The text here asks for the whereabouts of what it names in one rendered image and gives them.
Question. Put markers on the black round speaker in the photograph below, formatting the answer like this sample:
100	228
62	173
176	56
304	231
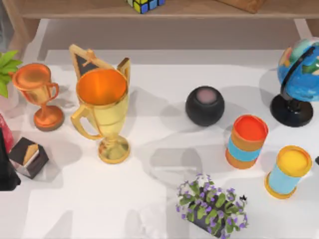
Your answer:
205	105

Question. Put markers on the large gold trophy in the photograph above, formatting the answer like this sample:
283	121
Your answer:
104	109

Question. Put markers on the orange can with blue band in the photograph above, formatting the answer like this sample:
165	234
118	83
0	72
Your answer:
245	143

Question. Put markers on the framed blackboard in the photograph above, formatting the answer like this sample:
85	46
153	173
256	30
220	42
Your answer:
80	62

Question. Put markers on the purple flower plant pot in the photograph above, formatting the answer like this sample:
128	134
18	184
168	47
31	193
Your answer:
211	206

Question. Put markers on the multicoloured puzzle cube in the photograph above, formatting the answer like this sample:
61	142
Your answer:
147	5

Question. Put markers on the small copper trophy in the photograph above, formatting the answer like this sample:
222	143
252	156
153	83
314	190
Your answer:
37	87

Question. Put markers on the black and gold box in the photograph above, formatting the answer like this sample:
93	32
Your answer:
28	158

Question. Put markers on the wooden open shelf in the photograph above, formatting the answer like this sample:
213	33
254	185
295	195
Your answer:
74	11

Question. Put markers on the yellow can with blue band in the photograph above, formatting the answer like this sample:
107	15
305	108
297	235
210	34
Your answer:
286	174

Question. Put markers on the brown wooden box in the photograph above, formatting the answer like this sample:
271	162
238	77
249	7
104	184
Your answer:
239	4

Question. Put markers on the blue globe on black stand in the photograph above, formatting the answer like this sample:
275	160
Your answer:
300	79

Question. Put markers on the red object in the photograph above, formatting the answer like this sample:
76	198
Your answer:
5	129

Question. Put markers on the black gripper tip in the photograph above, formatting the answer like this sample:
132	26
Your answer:
6	169

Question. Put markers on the green leafy plant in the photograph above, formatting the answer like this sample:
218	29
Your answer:
7	67

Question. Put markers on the small black object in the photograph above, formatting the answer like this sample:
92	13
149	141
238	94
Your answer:
317	159

